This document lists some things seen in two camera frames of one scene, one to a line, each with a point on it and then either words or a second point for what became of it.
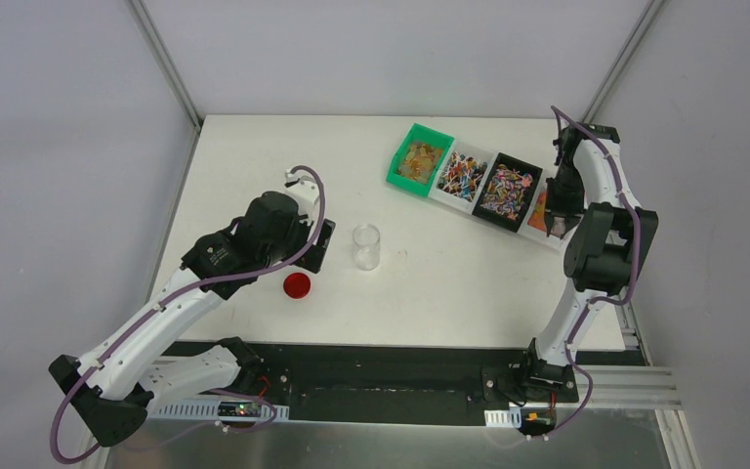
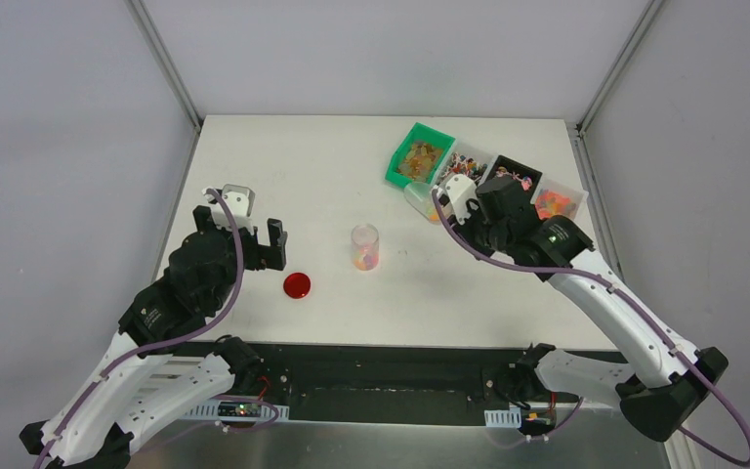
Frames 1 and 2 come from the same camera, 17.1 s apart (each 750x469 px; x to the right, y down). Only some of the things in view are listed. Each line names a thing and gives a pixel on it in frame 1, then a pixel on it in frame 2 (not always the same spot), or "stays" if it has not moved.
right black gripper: (560, 209) → (475, 211)
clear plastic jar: (366, 246) stays
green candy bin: (417, 158) stays
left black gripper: (321, 244) → (241, 234)
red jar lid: (297, 285) stays
